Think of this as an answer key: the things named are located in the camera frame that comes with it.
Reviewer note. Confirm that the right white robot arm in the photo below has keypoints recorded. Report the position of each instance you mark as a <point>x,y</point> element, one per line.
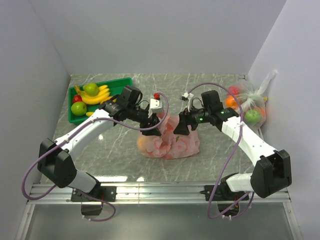
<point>272,168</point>

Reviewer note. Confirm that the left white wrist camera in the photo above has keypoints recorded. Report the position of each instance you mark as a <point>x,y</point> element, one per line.
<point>155,106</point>

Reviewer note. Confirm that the green fake pear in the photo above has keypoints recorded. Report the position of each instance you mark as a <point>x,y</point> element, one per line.
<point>91,89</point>

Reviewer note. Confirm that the green fake apple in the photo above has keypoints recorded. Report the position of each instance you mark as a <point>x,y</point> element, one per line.
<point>78,108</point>

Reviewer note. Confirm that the clear bag of fruits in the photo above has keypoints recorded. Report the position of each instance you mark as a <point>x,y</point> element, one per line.
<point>252,100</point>

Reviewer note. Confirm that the yellow fake banana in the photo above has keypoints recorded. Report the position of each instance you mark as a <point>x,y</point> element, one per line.
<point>89,113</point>

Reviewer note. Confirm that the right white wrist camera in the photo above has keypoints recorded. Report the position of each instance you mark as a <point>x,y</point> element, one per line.
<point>188,97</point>

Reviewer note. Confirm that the aluminium mounting rail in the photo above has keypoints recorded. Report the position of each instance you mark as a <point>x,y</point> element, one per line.
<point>136,193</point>

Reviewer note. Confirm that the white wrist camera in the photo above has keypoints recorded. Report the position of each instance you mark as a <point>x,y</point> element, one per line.
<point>155,106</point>
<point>188,97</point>

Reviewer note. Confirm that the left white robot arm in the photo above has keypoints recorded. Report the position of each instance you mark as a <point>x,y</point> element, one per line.
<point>57,157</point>

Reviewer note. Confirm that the red fake strawberry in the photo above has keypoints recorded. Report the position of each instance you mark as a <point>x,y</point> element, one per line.
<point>77,98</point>

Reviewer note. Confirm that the green plastic tray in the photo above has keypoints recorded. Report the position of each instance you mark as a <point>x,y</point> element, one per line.
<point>115,86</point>

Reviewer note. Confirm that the small yellow banana bunch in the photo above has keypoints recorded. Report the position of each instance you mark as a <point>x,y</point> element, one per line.
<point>104,92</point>

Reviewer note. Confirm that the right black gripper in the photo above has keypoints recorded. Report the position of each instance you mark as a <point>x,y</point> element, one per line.
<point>182,128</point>

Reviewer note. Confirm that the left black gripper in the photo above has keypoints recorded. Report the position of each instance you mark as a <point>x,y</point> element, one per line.
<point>152,119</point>

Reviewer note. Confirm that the pink plastic bag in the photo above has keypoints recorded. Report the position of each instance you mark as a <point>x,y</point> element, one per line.
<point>169,145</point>

